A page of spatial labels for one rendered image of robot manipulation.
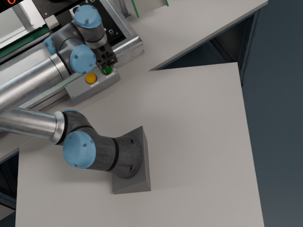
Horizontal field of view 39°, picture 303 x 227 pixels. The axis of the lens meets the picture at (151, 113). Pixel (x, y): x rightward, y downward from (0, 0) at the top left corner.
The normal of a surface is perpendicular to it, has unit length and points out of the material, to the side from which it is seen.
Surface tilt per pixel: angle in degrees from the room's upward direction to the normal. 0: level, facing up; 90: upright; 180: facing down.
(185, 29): 0
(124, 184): 45
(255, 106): 0
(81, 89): 0
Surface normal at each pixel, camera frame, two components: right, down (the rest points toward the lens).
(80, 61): 0.49, 0.45
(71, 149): -0.70, -0.13
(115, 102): -0.09, -0.37
